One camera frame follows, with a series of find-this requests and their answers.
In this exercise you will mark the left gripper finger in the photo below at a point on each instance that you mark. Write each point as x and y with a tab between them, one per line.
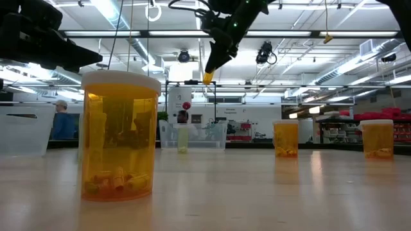
70	54

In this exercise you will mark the small orange pill bottle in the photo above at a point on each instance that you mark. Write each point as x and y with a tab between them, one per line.
208	78

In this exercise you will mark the orange pill bottle white cap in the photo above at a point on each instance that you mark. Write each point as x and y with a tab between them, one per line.
378	138
285	138

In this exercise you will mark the large orange pill bottle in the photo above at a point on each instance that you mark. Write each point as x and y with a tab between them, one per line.
120	144

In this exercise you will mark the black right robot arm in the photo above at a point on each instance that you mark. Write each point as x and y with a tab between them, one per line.
401	16

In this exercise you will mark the clear plastic bin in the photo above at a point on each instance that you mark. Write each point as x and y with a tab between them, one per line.
205	141
25	134

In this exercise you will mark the white pillar panel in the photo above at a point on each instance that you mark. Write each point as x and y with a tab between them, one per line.
176	96

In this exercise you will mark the red round sign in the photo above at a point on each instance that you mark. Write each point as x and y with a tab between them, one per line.
186	105

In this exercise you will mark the person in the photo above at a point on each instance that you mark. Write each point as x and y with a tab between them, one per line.
182	116
62	123

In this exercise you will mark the red parts bins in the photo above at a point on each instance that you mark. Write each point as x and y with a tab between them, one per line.
239	128

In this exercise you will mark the green background plant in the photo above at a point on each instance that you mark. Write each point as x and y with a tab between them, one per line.
162	116

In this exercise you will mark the grey shelf unit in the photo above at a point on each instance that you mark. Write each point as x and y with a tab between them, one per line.
337	131

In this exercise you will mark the black ceiling speaker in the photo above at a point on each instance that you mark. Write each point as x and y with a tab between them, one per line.
389	57

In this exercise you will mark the red storage bins rack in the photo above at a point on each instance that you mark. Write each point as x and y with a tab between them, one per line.
382	115

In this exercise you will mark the round black ceiling camera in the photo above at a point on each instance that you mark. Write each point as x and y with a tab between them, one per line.
184	56

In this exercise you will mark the black metal stand frame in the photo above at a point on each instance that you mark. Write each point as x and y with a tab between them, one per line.
191	82

